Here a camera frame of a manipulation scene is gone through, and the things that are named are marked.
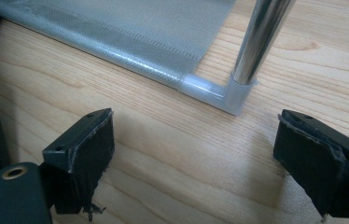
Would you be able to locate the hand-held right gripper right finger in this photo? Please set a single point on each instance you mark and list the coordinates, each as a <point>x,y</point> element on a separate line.
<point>312,155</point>

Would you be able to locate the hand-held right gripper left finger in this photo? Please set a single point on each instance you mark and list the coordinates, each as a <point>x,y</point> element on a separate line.
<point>82,161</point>

